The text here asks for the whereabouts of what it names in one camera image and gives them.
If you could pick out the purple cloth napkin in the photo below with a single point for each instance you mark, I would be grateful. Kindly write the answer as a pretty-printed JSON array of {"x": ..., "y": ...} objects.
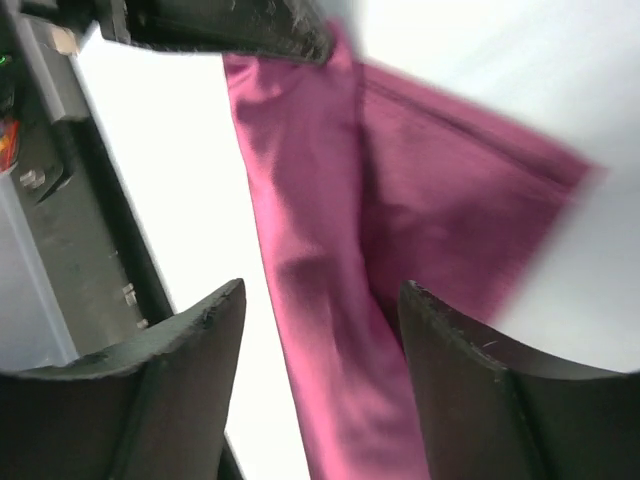
[{"x": 360, "y": 180}]

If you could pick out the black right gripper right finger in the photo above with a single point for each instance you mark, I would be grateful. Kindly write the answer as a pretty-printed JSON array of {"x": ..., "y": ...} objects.
[{"x": 491, "y": 407}]

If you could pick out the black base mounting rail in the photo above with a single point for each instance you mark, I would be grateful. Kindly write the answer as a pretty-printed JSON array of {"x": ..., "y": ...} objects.
[{"x": 76, "y": 274}]

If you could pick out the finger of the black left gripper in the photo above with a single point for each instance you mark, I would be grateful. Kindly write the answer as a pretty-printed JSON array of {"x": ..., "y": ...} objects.
[{"x": 293, "y": 30}]

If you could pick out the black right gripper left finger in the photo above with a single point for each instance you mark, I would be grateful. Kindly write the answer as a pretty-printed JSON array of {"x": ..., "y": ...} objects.
[{"x": 152, "y": 407}]

